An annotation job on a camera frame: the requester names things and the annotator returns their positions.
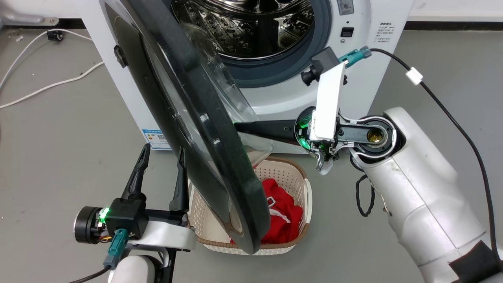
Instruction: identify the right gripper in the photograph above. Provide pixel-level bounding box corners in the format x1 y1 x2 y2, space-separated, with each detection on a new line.
233 62 347 176

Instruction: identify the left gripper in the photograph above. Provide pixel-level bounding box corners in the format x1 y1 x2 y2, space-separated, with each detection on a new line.
73 143 197 252

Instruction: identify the black round glass washer door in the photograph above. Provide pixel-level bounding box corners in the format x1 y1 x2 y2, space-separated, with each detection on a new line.
100 0 274 255

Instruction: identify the white front-load washing machine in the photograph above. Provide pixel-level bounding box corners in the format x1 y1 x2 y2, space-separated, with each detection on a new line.
75 0 415 154

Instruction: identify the grey rubber door gasket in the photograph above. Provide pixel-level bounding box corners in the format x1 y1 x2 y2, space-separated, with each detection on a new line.
212 0 333 88

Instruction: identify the colourful energy label sticker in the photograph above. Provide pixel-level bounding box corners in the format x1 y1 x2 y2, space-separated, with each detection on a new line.
142 129 172 151

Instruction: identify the cream perforated laundry basket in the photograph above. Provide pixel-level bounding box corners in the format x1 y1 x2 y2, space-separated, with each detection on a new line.
189 156 313 256

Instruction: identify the red garment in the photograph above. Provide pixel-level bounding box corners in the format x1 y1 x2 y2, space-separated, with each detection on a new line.
231 178 304 245

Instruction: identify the stainless steel washer drum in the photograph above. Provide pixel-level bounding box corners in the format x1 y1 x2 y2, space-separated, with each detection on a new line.
172 0 315 61

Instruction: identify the grey furniture base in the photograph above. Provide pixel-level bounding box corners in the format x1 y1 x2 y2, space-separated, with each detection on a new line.
0 0 60 28

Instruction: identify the left teal cable connector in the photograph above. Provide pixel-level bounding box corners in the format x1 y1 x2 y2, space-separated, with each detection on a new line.
103 229 130 270

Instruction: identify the teal cable connector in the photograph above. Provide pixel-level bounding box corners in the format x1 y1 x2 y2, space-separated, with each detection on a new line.
339 46 372 66
103 229 130 270

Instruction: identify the black braided cable loop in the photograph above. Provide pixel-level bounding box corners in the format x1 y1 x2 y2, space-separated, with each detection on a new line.
355 175 376 217

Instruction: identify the right teal cable connector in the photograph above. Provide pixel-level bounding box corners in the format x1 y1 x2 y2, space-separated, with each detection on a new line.
339 46 372 66

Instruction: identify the left black camera cable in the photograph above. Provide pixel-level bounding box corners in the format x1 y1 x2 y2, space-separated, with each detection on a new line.
67 265 112 283

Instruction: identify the black camera cable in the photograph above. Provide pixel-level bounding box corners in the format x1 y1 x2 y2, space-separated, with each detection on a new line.
369 48 503 262
67 265 112 283

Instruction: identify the white floor cable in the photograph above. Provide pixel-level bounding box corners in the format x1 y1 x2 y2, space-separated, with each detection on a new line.
0 29 95 92
0 61 105 110

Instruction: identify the white cable clip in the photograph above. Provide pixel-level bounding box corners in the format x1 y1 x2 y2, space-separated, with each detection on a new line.
406 67 423 85

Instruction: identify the right black camera cable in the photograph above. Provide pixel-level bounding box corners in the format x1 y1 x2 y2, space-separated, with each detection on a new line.
369 48 503 262

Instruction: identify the black velcro arm strap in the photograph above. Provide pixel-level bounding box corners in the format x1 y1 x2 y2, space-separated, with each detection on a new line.
448 241 503 283

